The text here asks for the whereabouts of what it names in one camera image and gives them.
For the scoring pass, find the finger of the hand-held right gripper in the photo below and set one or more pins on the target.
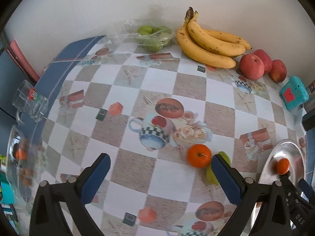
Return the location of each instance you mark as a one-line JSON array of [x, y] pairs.
[[288, 182], [305, 185]]

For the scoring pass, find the teal box with red label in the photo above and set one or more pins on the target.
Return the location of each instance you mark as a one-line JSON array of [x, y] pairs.
[[294, 93]]

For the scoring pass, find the red apple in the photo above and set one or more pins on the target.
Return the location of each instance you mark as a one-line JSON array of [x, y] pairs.
[[267, 60], [251, 66]]

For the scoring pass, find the clear plastic bag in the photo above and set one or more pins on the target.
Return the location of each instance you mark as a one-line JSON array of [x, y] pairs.
[[130, 35]]

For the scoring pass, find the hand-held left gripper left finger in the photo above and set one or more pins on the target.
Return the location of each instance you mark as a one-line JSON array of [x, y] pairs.
[[97, 179]]

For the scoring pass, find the small orange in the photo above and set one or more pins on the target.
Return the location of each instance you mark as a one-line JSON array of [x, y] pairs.
[[20, 154], [282, 166]]

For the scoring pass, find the yellow banana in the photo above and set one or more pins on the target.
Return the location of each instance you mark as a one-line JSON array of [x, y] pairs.
[[201, 52], [230, 38], [214, 44]]

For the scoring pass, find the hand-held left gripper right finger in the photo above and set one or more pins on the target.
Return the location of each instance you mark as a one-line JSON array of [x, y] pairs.
[[225, 179]]

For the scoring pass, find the black device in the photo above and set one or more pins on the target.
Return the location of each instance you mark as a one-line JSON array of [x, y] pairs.
[[308, 121]]

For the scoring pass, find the teal plastic packaging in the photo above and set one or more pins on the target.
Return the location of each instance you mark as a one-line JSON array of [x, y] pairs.
[[3, 191]]

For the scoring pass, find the clear glass mug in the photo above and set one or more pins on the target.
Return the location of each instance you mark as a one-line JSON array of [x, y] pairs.
[[29, 98]]

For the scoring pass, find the round metal plate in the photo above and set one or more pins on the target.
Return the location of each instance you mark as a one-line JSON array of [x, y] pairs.
[[273, 157]]

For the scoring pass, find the small brown fruit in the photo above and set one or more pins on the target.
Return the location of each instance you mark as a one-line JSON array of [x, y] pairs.
[[26, 182], [24, 143], [26, 172]]

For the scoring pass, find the red peach right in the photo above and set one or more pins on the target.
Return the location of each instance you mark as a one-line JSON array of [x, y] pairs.
[[278, 70]]

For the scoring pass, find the pink board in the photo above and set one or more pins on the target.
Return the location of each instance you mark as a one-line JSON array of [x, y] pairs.
[[22, 59]]

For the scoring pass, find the clear glass bowl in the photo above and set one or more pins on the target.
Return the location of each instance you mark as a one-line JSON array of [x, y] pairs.
[[12, 137]]

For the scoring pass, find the printed checkered tablecloth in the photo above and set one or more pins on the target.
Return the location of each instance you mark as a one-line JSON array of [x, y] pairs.
[[137, 167]]

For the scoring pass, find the large orange with stem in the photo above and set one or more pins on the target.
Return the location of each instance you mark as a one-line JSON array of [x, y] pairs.
[[198, 156]]

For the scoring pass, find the green apple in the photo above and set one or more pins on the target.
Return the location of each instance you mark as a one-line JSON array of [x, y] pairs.
[[145, 29], [168, 41], [152, 45]]

